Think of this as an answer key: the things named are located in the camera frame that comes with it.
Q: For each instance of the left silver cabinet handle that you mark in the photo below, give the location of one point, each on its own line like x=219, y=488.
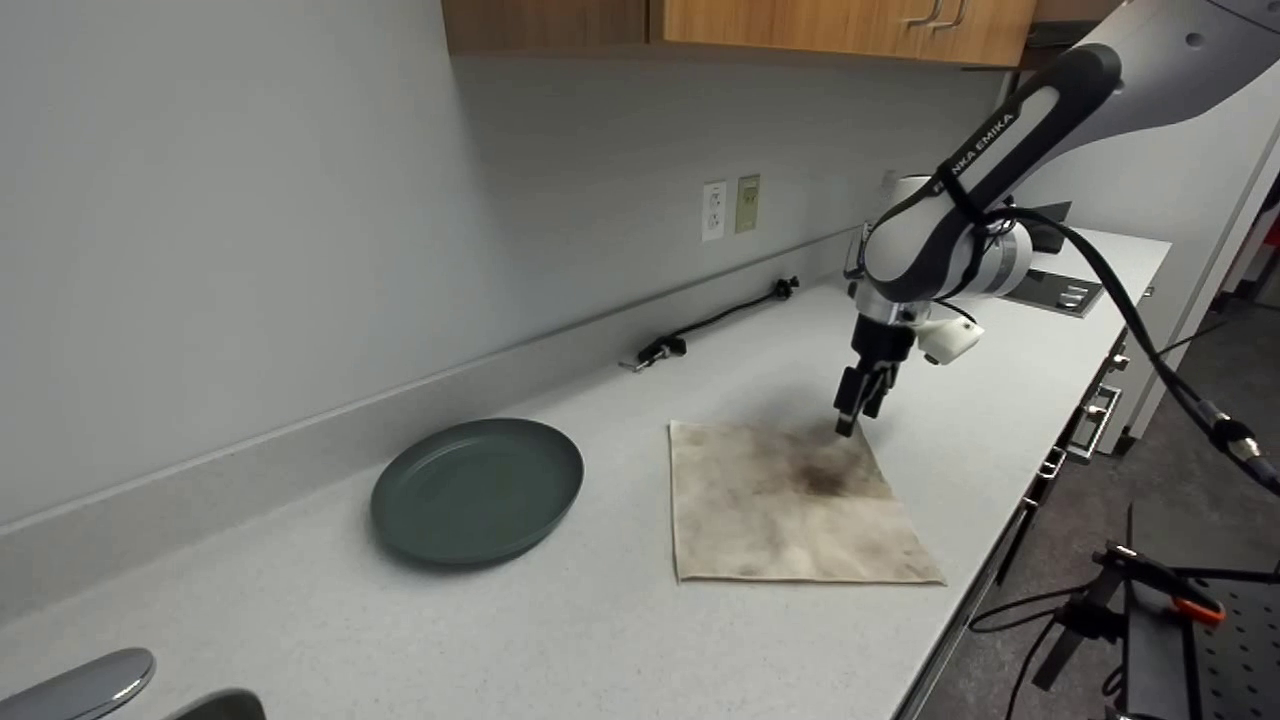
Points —
x=920, y=19

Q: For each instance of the orange black clamp stand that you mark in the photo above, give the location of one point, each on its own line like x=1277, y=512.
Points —
x=1091, y=608

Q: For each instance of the dark green plate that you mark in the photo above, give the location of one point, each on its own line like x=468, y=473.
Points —
x=479, y=492

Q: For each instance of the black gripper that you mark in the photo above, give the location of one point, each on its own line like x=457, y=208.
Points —
x=879, y=355

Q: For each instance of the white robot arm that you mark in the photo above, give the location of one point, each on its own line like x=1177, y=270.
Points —
x=1141, y=66

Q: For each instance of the silver cabinet handle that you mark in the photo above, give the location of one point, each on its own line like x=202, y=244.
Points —
x=920, y=19
x=949, y=12

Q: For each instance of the white power outlet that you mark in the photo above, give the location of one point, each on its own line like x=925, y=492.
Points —
x=714, y=208

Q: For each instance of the right silver cabinet handle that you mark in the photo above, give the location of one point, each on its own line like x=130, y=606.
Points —
x=949, y=12

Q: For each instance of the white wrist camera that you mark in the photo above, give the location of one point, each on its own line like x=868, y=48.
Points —
x=945, y=339

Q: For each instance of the wooden wall cabinet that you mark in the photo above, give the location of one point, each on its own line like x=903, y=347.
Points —
x=990, y=38

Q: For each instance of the stained beige towel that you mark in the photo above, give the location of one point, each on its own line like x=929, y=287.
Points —
x=784, y=505

